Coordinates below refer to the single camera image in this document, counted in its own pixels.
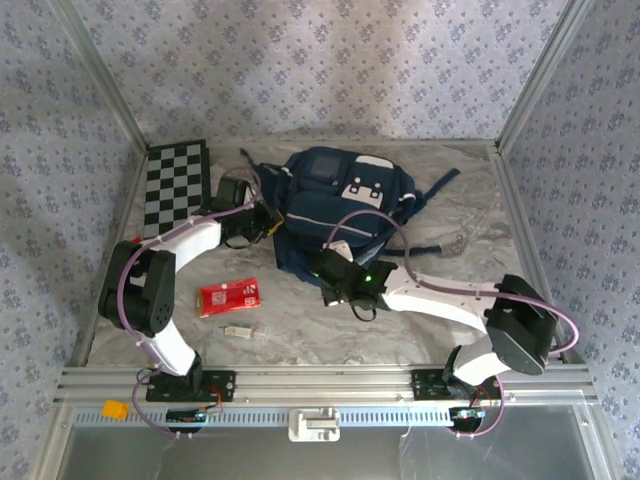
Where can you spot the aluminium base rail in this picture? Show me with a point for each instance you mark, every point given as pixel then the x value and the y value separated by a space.
pixel 320 382

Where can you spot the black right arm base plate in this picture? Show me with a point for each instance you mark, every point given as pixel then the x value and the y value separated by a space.
pixel 425 385

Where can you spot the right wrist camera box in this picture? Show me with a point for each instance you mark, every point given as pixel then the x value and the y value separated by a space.
pixel 332 265

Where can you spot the red pencil pouch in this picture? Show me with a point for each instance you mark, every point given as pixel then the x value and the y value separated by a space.
pixel 225 300

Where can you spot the white latch bracket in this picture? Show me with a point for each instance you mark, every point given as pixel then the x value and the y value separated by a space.
pixel 314 425

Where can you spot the aluminium frame post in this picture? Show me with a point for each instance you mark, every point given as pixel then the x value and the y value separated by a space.
pixel 100 75
pixel 545 70

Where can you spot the orange tag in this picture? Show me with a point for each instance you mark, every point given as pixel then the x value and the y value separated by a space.
pixel 115 409

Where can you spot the small item in clear wrapper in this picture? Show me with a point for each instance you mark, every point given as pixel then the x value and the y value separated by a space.
pixel 237 331

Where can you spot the black and grey chessboard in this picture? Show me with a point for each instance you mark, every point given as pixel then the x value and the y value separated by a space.
pixel 170 170

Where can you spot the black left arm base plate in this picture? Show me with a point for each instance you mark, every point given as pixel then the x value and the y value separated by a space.
pixel 220 385

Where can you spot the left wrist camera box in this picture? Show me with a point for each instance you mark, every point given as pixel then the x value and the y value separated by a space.
pixel 232 192

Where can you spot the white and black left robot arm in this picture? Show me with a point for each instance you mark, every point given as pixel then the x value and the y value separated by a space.
pixel 172 350

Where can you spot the navy blue backpack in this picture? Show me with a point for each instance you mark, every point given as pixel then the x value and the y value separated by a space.
pixel 320 210

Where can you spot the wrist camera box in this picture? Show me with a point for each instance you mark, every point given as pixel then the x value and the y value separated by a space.
pixel 232 192
pixel 332 265

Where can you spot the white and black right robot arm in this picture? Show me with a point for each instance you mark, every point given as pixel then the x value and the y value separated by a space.
pixel 440 300

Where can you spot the grey metal panel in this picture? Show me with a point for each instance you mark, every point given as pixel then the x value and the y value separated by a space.
pixel 200 455

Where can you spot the aluminium table side rail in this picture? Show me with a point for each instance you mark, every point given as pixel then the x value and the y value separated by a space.
pixel 132 200
pixel 530 260

